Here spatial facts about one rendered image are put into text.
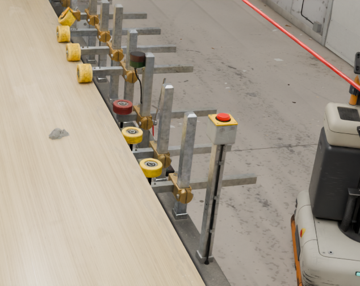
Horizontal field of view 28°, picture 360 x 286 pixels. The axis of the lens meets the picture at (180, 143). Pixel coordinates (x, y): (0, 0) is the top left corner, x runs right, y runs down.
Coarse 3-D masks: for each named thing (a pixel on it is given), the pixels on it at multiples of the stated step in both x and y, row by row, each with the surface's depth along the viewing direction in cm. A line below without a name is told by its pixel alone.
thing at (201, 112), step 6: (186, 108) 303; (192, 108) 304; (198, 108) 304; (204, 108) 305; (210, 108) 306; (132, 114) 293; (150, 114) 296; (174, 114) 300; (180, 114) 301; (198, 114) 303; (204, 114) 304; (210, 114) 305; (120, 120) 292; (126, 120) 293; (132, 120) 295
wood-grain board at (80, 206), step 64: (0, 0) 399; (0, 64) 317; (64, 64) 324; (0, 128) 263; (64, 128) 268; (0, 192) 225; (64, 192) 228; (128, 192) 232; (0, 256) 196; (64, 256) 199; (128, 256) 202
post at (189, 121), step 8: (192, 112) 240; (184, 120) 241; (192, 120) 239; (184, 128) 242; (192, 128) 241; (184, 136) 242; (192, 136) 242; (184, 144) 243; (192, 144) 244; (184, 152) 244; (192, 152) 245; (184, 160) 246; (184, 168) 247; (184, 176) 249; (184, 184) 250; (176, 200) 255; (176, 208) 256; (184, 208) 255
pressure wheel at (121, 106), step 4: (116, 100) 293; (120, 100) 293; (124, 100) 293; (128, 100) 294; (116, 104) 289; (120, 104) 290; (124, 104) 291; (128, 104) 290; (132, 104) 291; (116, 108) 288; (120, 108) 288; (124, 108) 288; (128, 108) 289; (116, 112) 289; (120, 112) 289; (124, 112) 289; (128, 112) 290; (120, 124) 295
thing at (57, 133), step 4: (56, 128) 264; (52, 132) 261; (56, 132) 261; (60, 132) 262; (64, 132) 262; (68, 132) 265; (52, 136) 259; (56, 136) 261; (60, 136) 260; (64, 136) 262
